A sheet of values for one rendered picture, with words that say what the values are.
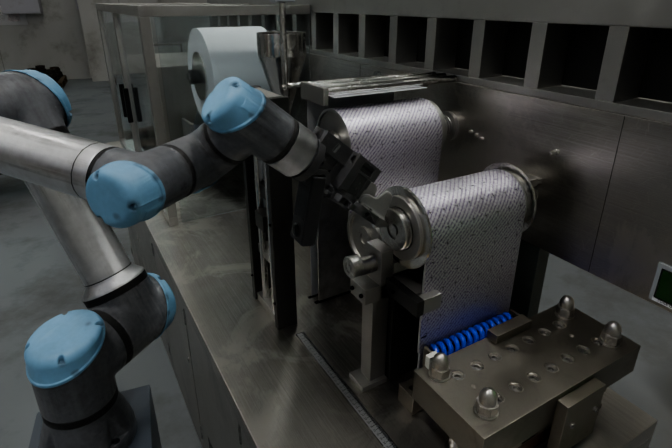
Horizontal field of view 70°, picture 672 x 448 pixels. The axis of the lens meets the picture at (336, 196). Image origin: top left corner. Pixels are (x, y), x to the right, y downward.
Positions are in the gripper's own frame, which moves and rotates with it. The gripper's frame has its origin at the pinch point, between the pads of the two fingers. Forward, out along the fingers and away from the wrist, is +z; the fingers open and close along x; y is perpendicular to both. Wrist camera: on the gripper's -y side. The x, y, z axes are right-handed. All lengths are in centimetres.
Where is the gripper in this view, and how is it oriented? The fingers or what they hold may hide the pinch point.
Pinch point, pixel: (377, 223)
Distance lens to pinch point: 82.5
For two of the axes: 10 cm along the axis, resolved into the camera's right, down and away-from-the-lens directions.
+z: 6.6, 4.4, 6.0
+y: 5.5, -8.3, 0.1
